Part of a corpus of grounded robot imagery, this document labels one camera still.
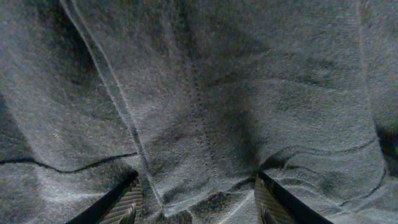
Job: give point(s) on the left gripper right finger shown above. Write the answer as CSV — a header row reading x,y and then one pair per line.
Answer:
x,y
276,205

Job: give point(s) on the dark green t-shirt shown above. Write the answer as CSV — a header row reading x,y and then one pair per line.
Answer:
x,y
189,100

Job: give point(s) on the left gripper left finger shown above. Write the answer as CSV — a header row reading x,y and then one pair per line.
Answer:
x,y
115,203

